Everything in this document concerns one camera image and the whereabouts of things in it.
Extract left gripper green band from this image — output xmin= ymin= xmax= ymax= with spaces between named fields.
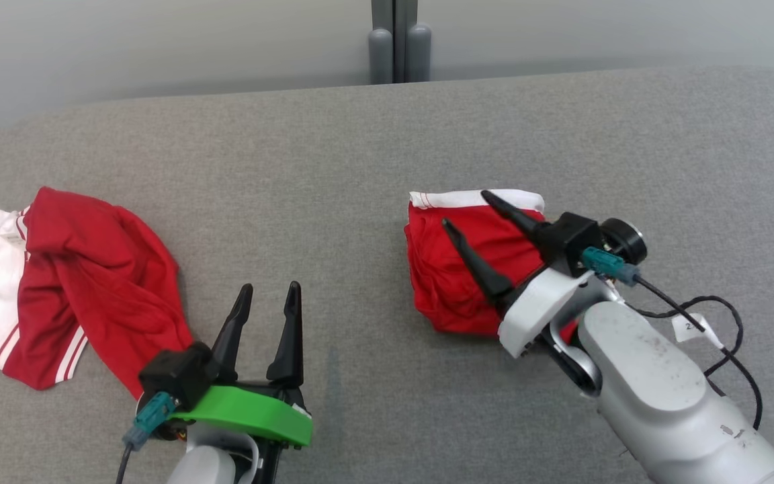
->
xmin=171 ymin=281 xmax=313 ymax=447

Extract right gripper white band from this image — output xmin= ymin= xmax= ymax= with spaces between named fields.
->
xmin=441 ymin=190 xmax=619 ymax=359

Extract red sweater with white trim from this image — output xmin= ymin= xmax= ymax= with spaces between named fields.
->
xmin=404 ymin=190 xmax=579 ymax=344

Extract red shirt white striped sleeves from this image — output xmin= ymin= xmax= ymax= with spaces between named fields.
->
xmin=0 ymin=186 xmax=194 ymax=401

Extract grey fabric sofa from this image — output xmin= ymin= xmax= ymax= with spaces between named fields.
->
xmin=0 ymin=65 xmax=774 ymax=484

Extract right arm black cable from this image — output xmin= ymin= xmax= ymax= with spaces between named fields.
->
xmin=619 ymin=276 xmax=764 ymax=431

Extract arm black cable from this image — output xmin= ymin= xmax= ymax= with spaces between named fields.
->
xmin=619 ymin=276 xmax=764 ymax=431
xmin=115 ymin=440 xmax=136 ymax=484

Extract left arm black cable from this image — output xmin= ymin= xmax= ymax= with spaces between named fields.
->
xmin=115 ymin=440 xmax=136 ymax=484

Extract grey round-ended post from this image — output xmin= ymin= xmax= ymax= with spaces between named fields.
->
xmin=368 ymin=27 xmax=394 ymax=85
xmin=405 ymin=24 xmax=433 ymax=83

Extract dark grey wall frame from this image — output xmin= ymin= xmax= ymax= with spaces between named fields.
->
xmin=372 ymin=0 xmax=419 ymax=83

